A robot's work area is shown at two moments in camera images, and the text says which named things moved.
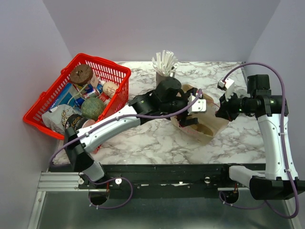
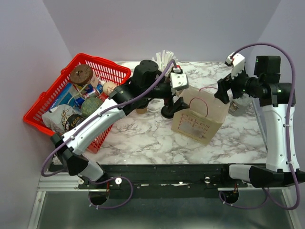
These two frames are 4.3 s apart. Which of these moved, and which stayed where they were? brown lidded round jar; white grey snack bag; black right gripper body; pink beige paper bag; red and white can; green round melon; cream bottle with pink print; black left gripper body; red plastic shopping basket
Moved: pink beige paper bag; black left gripper body; black right gripper body
Stayed: brown lidded round jar; red and white can; white grey snack bag; cream bottle with pink print; red plastic shopping basket; green round melon
